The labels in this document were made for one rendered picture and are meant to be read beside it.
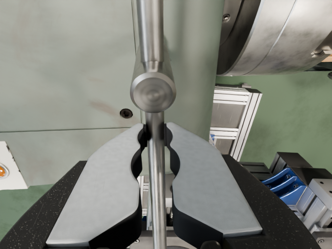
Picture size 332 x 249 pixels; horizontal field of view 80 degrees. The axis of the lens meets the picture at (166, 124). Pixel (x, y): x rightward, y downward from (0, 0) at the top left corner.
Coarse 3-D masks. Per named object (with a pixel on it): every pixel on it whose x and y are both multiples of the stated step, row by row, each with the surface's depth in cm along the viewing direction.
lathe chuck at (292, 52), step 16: (304, 0) 20; (320, 0) 20; (304, 16) 21; (320, 16) 21; (288, 32) 23; (304, 32) 23; (320, 32) 23; (272, 48) 25; (288, 48) 25; (304, 48) 25; (272, 64) 28; (288, 64) 28; (304, 64) 28
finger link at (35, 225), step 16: (64, 176) 8; (48, 192) 8; (64, 192) 8; (32, 208) 7; (48, 208) 7; (16, 224) 6; (32, 224) 6; (48, 224) 6; (16, 240) 6; (32, 240) 6
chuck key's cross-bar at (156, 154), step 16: (144, 0) 8; (160, 0) 8; (144, 16) 9; (160, 16) 9; (144, 32) 9; (160, 32) 9; (144, 48) 10; (160, 48) 10; (160, 112) 12; (160, 128) 13; (160, 144) 13; (160, 160) 14; (160, 176) 14; (160, 192) 15; (160, 208) 15; (160, 224) 16; (160, 240) 17
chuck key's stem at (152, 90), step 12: (168, 60) 11; (144, 72) 9; (156, 72) 9; (168, 72) 10; (132, 84) 9; (144, 84) 9; (156, 84) 9; (168, 84) 9; (132, 96) 9; (144, 96) 9; (156, 96) 9; (168, 96) 9; (144, 108) 10; (156, 108) 10
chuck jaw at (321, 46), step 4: (328, 36) 24; (324, 40) 25; (328, 40) 25; (320, 44) 25; (324, 44) 25; (328, 44) 25; (316, 48) 26; (320, 48) 26; (324, 48) 26; (328, 48) 26; (316, 52) 27
